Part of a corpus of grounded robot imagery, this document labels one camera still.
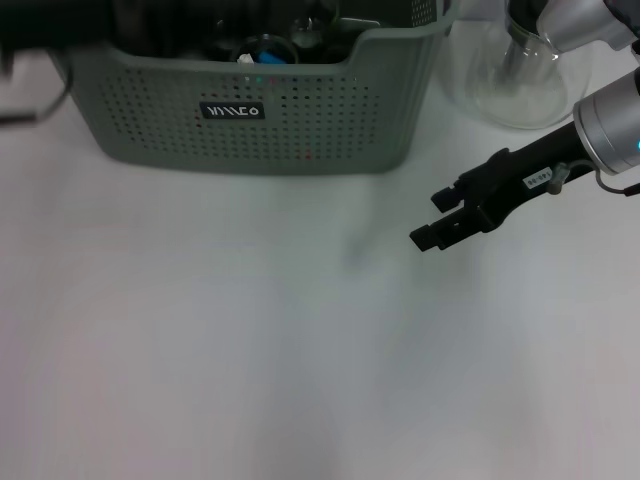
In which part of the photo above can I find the black teapot lid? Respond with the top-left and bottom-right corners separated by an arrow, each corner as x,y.
507,0 -> 556,39

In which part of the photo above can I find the right gripper cable with plugs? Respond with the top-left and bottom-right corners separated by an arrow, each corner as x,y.
547,162 -> 640,199

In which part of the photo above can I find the grey perforated storage basket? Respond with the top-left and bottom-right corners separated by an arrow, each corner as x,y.
64,0 -> 459,177

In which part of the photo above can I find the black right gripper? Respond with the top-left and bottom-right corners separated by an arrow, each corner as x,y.
409,121 -> 597,254

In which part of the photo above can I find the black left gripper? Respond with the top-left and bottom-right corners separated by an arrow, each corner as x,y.
0,0 -> 252,60

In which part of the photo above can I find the clear glass teapot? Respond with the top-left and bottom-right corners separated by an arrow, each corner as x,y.
442,0 -> 594,131

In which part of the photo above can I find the steel teapot infuser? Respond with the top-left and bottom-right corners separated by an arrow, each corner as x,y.
499,29 -> 559,87

